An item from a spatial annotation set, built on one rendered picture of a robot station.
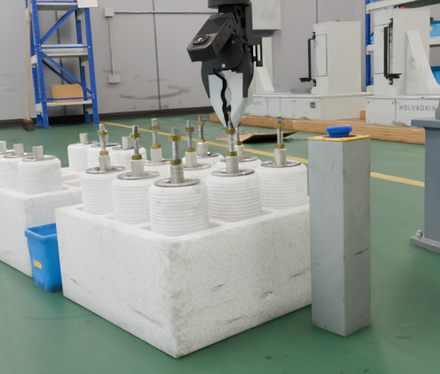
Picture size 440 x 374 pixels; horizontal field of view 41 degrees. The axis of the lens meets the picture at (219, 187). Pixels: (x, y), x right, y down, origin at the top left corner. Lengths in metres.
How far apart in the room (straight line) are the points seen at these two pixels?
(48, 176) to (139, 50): 6.33
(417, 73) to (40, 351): 3.26
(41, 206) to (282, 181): 0.57
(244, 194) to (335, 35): 3.64
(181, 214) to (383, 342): 0.37
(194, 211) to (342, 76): 3.73
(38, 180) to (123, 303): 0.47
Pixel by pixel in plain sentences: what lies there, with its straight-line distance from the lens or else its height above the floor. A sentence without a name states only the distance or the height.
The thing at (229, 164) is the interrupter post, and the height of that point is 0.27.
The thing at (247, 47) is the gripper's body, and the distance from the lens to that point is 1.00.
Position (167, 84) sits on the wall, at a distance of 7.75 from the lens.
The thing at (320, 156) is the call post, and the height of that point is 0.29.
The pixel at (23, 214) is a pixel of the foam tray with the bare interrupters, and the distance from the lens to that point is 1.35.
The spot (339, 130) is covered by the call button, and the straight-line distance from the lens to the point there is 0.93.
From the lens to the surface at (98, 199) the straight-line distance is 1.12.
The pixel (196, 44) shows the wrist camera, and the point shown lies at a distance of 0.93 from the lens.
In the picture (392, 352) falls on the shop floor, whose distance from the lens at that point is 0.95.
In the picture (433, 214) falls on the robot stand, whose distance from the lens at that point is 1.45.
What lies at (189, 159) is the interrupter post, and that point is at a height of 0.27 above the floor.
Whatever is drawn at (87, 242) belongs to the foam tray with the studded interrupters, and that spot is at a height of 0.14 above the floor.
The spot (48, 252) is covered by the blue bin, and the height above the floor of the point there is 0.09.
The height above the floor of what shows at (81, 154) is 0.23.
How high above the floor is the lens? 0.41
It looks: 10 degrees down
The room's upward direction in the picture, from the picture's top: 3 degrees counter-clockwise
